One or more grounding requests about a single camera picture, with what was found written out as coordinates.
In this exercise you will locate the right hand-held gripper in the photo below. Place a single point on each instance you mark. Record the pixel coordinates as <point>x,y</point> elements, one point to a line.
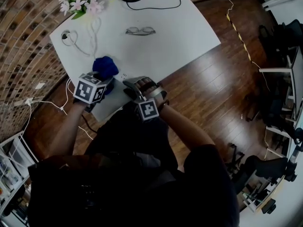
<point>148,109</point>

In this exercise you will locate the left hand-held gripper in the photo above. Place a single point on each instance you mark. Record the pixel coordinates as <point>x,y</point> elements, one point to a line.
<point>87,91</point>

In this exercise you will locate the blue cloth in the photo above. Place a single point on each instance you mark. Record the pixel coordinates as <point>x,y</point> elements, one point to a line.
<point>105,66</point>

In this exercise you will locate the white power strip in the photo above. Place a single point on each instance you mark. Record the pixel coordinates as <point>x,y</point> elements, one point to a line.
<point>124,75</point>

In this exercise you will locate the person's right forearm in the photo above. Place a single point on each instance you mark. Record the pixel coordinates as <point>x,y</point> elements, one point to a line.
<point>187,129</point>

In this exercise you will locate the person's left forearm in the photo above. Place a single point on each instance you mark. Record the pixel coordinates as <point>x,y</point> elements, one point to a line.
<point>68,129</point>

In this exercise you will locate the person's right hand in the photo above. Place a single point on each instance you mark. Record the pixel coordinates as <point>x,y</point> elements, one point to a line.
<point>146,82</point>

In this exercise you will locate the thin-framed eyeglasses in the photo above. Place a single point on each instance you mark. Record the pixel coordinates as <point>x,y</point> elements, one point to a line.
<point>140,31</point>

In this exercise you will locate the pink flowers in pot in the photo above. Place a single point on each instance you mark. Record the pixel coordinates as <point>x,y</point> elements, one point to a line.
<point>81,0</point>

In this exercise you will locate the person's body in black clothing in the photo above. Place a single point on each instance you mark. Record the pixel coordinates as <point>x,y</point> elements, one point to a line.
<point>135,181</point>

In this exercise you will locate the yellow black striped tape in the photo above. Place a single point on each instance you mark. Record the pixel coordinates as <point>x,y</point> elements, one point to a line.
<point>239,39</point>

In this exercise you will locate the white metal shelf rack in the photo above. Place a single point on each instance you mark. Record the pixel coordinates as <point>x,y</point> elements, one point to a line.
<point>13,164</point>

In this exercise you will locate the black office chair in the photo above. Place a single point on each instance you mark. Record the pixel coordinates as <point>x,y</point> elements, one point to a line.
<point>267,165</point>
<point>284,37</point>

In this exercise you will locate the white office desk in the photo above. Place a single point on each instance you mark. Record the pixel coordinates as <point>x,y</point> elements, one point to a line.
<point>298,79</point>

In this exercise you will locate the white wall socket plate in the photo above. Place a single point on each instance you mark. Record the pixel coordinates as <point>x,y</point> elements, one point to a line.
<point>39,85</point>

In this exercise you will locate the white wall charger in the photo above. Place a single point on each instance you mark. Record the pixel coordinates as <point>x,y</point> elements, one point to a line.
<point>29,101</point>

